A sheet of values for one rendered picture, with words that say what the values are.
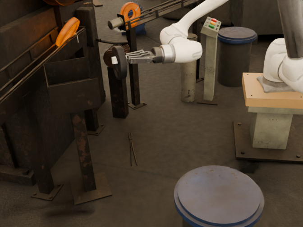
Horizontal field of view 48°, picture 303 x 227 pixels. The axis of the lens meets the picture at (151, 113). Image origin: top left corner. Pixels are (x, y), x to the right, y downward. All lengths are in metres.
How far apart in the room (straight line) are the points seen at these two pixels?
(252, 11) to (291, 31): 2.11
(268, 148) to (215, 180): 0.94
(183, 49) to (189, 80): 0.96
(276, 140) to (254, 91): 0.36
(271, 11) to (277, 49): 1.92
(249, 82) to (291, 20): 0.56
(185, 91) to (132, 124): 0.51
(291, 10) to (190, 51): 0.47
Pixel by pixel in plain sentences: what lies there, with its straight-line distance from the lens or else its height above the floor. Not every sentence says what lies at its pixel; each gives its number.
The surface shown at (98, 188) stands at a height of 0.01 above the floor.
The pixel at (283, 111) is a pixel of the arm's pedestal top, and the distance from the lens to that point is 2.00.
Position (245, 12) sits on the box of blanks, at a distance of 3.76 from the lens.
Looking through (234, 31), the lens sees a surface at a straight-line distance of 2.90.
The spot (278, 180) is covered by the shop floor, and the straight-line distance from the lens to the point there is 2.03.
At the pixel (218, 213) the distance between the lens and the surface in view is 1.21.
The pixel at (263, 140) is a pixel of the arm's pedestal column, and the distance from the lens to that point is 2.17.
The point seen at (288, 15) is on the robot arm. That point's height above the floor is 0.89.
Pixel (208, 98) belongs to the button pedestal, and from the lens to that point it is 2.68.
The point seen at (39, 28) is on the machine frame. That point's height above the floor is 0.80.
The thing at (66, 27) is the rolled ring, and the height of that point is 0.80.
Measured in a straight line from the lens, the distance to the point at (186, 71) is 2.55.
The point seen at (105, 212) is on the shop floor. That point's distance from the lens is 1.81.
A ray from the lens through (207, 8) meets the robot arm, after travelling 1.72.
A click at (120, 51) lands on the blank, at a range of 1.54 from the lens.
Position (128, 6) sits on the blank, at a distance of 2.36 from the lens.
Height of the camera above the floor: 1.32
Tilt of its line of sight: 31 degrees down
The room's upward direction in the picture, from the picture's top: 3 degrees counter-clockwise
